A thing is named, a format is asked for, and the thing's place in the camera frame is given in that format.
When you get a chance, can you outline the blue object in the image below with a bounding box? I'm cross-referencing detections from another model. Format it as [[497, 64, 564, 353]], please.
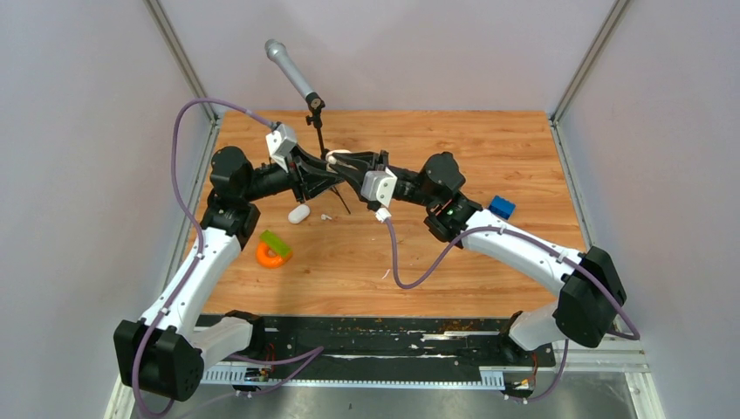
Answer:
[[488, 196, 516, 220]]

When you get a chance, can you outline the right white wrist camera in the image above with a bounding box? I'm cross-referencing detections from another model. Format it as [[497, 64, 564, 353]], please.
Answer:
[[360, 168, 398, 223]]

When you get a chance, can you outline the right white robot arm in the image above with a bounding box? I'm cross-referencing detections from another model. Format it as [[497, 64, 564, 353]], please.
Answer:
[[327, 151, 627, 365]]

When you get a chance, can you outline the green block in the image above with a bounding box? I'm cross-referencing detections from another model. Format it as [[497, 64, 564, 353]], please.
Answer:
[[259, 230, 292, 258]]

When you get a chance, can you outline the black tripod microphone stand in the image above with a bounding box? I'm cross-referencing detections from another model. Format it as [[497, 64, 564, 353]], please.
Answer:
[[305, 92, 352, 215]]

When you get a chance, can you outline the grey microphone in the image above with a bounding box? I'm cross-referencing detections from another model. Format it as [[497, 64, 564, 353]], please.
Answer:
[[264, 38, 320, 108]]

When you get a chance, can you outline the orange ring toy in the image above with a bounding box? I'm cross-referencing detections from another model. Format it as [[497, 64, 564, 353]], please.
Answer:
[[256, 242, 293, 269]]

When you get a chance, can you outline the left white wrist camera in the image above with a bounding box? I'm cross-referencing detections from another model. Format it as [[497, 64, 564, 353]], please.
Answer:
[[265, 123, 298, 173]]

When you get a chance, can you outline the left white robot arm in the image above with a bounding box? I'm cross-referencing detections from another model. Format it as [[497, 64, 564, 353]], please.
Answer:
[[113, 146, 344, 402]]

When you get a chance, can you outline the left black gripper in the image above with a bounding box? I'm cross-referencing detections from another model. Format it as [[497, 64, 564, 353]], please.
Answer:
[[242, 143, 345, 203]]

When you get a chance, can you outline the white earbud charging case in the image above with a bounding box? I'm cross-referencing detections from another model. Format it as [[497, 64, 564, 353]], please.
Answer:
[[287, 203, 311, 224]]

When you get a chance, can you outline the small beige charging case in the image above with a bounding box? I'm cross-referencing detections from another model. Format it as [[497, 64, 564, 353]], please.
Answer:
[[325, 149, 351, 173]]

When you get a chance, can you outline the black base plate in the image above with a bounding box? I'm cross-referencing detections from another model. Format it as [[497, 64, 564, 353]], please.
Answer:
[[196, 313, 559, 384]]

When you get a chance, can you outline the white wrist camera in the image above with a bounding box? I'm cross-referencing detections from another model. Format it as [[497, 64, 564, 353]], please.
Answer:
[[360, 168, 398, 223], [265, 123, 298, 173]]

